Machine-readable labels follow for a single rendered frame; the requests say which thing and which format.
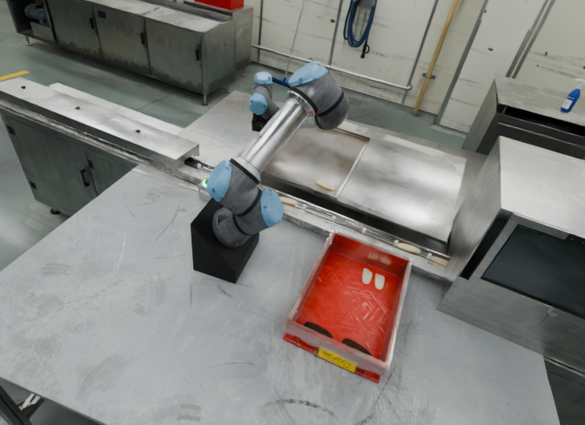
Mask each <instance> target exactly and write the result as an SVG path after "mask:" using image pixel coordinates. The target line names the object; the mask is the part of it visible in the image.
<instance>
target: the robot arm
mask: <svg viewBox="0 0 585 425"><path fill-rule="evenodd" d="M288 83H289V85H290V86H291V88H290V89H289V90H288V91H287V93H286V95H287V100H286V101H285V103H284V104H282V105H281V107H280V108H279V107H278V106H277V105H276V104H275V103H274V102H273V101H272V76H271V74H269V73H267V72H259V73H257V74H256V75H255V76H254V88H253V91H252V95H251V96H250V99H249V104H248V106H249V109H250V111H251V112H252V114H253V117H252V131H255V132H259V134H258V135H257V136H256V137H255V139H254V140H253V141H252V142H251V143H250V144H249V145H248V146H247V147H246V149H245V150H244V151H243V152H242V153H241V155H240V156H239V157H233V158H231V159H230V160H229V161H228V160H222V161H220V162H219V164H217V165H216V166H215V168H214V169H213V170H212V173H211V175H210V177H209V179H208V181H207V184H206V190H207V192H208V193H209V194H210V195H211V196H212V197H213V198H215V200H216V201H218V202H219V203H220V204H222V205H223V206H224V207H222V208H220V209H218V210H217V211H216V212H215V213H214V215H213V217H212V228H213V231H214V233H215V235H216V237H217V239H218V240H219V241H220V242H221V243H222V244H223V245H224V246H227V247H230V248H235V247H238V246H242V245H243V244H244V243H245V242H246V241H247V240H248V239H249V238H250V237H251V236H252V235H254V234H255V233H259V232H261V231H263V230H265V229H267V228H269V227H273V226H274V225H276V224H278V223H279V222H280V221H281V220H282V217H283V206H282V202H281V200H280V198H279V195H278V194H277V193H276V192H275V191H274V190H271V189H265V190H264V191H262V190H261V189H260V188H258V187H257V185H258V183H259V182H260V174H261V173H262V172H263V171H264V169H265V168H266V167H267V165H268V164H269V163H270V162H271V161H272V159H273V158H274V157H275V156H276V154H277V153H278V152H279V151H280V149H281V148H282V147H283V146H284V145H285V143H286V142H287V141H288V139H289V138H290V137H291V136H292V135H293V134H294V133H295V132H296V131H297V129H301V128H314V127H319V128H320V129H322V130H331V129H334V128H336V127H338V126H340V125H341V124H342V123H343V122H344V121H345V119H346V117H347V114H348V111H349V102H348V98H347V96H346V94H345V92H343V91H342V90H341V88H340V87H339V86H338V84H337V83H336V82H335V80H334V79H333V78H332V76H331V75H330V74H329V72H328V70H327V69H326V68H325V67H324V66H323V65H322V64H321V63H320V62H311V63H309V64H306V65H304V66H303V67H301V68H300V69H298V70H297V71H296V72H295V73H294V74H293V75H292V76H291V77H290V79H289V81H288Z"/></svg>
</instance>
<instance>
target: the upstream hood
mask: <svg viewBox="0 0 585 425"><path fill-rule="evenodd" d="M0 98H1V99H3V100H5V101H8V102H10V103H12V104H14V105H18V106H21V107H23V108H25V109H27V110H30V111H33V112H35V113H38V114H40V115H43V116H45V117H47V118H50V119H53V120H55V121H57V122H59V123H62V124H64V125H68V126H70V127H72V128H75V129H77V130H80V131H81V132H85V133H88V134H90V135H92V136H94V137H97V138H101V139H102V140H105V141H107V142H110V143H112V144H114V145H118V146H120V147H123V148H124V149H127V150H129V151H132V152H135V153H137V154H140V155H142V156H145V157H147V158H149V159H153V160H155V161H158V162H159V163H162V164H164V165H168V166H170V167H172V168H174V169H178V168H179V167H180V166H182V165H183V164H184V163H185V162H184V161H185V160H186V159H188V158H189V157H190V156H191V155H193V157H195V156H199V144H198V143H196V142H193V141H191V140H188V139H186V138H181V137H180V136H177V135H174V134H172V133H169V132H166V131H163V130H160V129H158V128H156V127H153V126H151V125H147V124H144V123H142V122H139V121H137V120H135V119H132V118H128V117H126V116H123V115H121V114H118V113H116V112H114V111H109V110H107V109H105V108H102V107H100V106H97V105H94V104H91V103H88V102H86V101H83V100H81V99H78V98H74V97H72V96H70V95H67V94H64V93H62V92H60V91H56V90H53V89H51V88H49V87H46V86H43V85H41V84H37V83H34V82H32V81H30V80H27V79H25V78H21V77H19V78H13V79H11V80H7V81H4V82H1V83H0Z"/></svg>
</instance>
